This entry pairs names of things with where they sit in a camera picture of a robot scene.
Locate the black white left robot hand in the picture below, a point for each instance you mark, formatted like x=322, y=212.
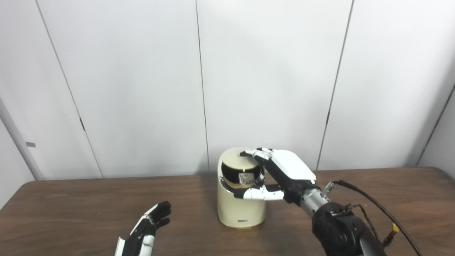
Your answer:
x=138, y=238

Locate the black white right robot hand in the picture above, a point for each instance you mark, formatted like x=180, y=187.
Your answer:
x=291, y=170

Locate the white green milk carton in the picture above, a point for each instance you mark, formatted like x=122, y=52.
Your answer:
x=245, y=177

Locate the cream round bin lid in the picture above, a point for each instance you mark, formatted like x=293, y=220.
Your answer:
x=236, y=158

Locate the cream-colored bin body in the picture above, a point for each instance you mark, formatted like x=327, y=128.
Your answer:
x=238, y=209

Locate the gray tape label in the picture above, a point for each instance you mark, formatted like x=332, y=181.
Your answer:
x=31, y=144

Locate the black wall panel clip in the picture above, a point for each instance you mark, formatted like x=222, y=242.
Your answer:
x=82, y=124

